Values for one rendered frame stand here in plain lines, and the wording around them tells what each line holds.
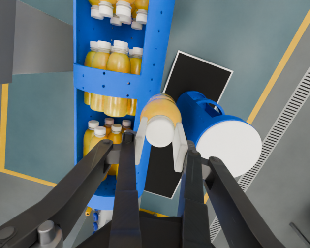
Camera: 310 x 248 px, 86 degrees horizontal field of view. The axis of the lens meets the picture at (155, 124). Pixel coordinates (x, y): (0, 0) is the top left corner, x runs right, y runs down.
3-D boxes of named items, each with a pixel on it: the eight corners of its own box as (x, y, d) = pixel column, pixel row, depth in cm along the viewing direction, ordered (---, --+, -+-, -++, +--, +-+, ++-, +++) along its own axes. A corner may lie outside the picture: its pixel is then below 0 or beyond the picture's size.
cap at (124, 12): (116, 1, 41) (116, 10, 42) (132, 6, 42) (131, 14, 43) (115, 6, 45) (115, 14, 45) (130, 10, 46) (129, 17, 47)
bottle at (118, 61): (128, 111, 56) (134, 52, 50) (124, 117, 50) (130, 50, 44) (107, 108, 56) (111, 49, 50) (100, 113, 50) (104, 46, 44)
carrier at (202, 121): (204, 120, 159) (208, 90, 149) (253, 179, 76) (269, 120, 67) (174, 119, 159) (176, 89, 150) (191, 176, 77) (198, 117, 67)
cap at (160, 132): (169, 111, 23) (169, 114, 21) (176, 137, 24) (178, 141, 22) (142, 120, 24) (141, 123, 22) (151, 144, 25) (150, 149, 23)
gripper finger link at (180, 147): (180, 145, 15) (188, 146, 15) (176, 121, 22) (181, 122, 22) (174, 171, 17) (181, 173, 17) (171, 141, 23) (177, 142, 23)
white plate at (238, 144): (253, 180, 75) (252, 178, 76) (269, 122, 66) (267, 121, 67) (192, 177, 75) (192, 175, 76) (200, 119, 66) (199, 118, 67)
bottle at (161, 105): (170, 89, 40) (176, 98, 22) (178, 116, 42) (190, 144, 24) (143, 98, 41) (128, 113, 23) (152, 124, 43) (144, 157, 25)
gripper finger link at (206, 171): (188, 163, 14) (223, 169, 14) (183, 138, 19) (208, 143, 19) (184, 177, 15) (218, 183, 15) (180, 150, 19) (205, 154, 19)
